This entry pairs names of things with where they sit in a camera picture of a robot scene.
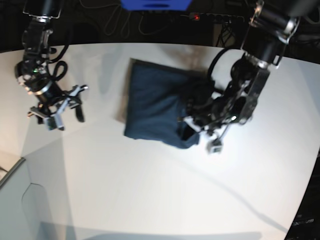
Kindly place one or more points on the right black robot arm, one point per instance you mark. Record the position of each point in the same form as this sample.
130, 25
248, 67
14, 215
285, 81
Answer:
39, 74

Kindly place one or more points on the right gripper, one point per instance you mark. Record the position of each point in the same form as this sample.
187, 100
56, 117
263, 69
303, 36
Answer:
42, 109

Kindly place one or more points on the black power strip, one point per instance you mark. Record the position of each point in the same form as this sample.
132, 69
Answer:
216, 18

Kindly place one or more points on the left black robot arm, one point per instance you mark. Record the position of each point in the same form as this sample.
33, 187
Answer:
272, 25

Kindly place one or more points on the dark blue t-shirt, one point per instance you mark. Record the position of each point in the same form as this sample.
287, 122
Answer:
154, 105

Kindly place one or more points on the blue plastic box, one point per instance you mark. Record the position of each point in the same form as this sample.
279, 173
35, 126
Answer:
155, 5

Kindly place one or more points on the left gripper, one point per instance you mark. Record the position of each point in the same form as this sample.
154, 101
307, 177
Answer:
205, 114

